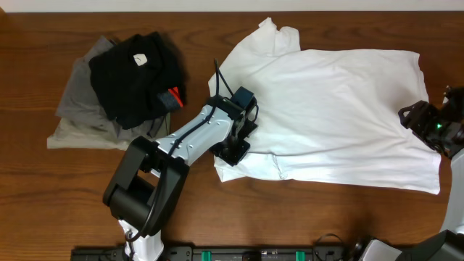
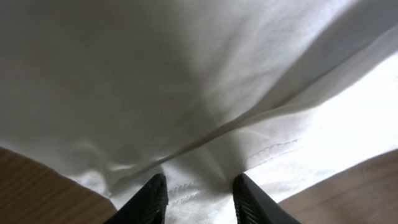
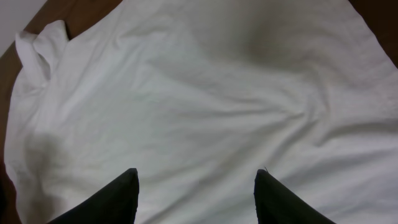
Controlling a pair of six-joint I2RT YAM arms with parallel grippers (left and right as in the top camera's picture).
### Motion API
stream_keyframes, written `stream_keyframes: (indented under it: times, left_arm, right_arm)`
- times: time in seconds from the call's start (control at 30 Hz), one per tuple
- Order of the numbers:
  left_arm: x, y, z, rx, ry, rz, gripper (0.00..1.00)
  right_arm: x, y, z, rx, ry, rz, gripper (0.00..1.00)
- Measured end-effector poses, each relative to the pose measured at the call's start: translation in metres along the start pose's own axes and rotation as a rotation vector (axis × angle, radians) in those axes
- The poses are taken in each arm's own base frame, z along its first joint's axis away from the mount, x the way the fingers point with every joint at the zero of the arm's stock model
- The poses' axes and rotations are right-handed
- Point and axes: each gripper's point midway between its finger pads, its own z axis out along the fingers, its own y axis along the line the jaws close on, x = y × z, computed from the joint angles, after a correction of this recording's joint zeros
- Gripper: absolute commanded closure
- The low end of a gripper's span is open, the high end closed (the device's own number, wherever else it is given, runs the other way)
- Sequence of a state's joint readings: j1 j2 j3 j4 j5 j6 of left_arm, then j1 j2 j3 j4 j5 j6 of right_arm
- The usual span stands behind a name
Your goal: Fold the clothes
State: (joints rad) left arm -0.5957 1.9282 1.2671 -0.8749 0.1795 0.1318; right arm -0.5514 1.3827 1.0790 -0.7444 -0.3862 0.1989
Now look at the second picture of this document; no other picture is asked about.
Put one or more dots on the white t-shirt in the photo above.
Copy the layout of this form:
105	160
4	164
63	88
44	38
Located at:
110	93

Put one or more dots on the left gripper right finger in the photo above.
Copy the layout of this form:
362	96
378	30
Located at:
254	206

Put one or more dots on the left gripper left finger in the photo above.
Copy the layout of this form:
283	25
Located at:
147	206

